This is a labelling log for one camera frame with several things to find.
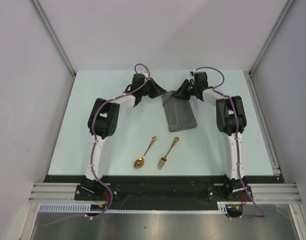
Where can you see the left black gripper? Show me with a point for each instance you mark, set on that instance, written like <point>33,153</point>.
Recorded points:
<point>157,90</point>

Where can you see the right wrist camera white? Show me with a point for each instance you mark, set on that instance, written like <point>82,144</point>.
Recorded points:
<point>192,72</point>

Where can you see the aluminium frame post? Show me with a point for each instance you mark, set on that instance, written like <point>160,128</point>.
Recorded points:
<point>41,14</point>
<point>272,35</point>

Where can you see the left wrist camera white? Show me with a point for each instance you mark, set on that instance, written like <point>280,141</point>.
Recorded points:
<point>144,73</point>

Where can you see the right aluminium frame post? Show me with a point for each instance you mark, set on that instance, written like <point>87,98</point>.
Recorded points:
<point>272,35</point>

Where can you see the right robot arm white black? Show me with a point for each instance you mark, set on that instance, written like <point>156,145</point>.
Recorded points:
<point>230,120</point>

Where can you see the front aluminium frame rail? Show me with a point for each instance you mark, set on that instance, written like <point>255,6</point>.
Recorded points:
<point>262,193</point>

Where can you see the gold fork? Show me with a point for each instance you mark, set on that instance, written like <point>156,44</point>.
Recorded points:
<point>163,160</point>

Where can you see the grey cloth napkin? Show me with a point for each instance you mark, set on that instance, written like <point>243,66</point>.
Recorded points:
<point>179,114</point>

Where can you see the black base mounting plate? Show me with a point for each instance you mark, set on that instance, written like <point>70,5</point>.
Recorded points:
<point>163,192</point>

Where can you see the right aluminium side rail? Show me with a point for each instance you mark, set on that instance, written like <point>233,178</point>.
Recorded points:
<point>263,126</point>

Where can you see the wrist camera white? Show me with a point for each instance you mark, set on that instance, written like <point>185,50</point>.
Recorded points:
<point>192,72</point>
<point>144,73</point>

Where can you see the gold spoon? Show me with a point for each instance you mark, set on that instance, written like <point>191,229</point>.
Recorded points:
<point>140,161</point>

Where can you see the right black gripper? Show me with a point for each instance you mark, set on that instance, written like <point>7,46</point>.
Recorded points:
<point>181,93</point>

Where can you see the left aluminium frame post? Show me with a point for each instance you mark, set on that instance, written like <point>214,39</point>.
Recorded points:
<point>41,14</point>

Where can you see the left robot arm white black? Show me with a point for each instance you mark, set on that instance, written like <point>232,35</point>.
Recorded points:
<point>103,121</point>

